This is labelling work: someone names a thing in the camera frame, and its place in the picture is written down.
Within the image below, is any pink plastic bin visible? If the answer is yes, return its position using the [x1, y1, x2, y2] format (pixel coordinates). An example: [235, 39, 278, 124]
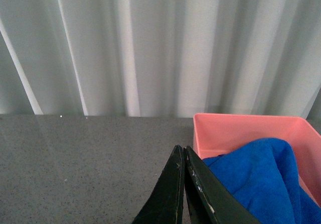
[193, 113, 320, 204]

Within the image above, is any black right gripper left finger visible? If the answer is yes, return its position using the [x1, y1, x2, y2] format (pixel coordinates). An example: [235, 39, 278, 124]
[133, 145, 185, 224]

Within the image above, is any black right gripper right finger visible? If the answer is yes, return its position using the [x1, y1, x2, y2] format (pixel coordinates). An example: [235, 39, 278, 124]
[184, 146, 260, 223]

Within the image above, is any blue microfiber cloth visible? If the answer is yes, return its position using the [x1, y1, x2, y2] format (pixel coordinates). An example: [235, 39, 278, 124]
[203, 138, 320, 223]

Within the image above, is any white pleated curtain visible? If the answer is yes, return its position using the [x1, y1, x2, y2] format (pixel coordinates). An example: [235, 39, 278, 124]
[1, 0, 320, 120]

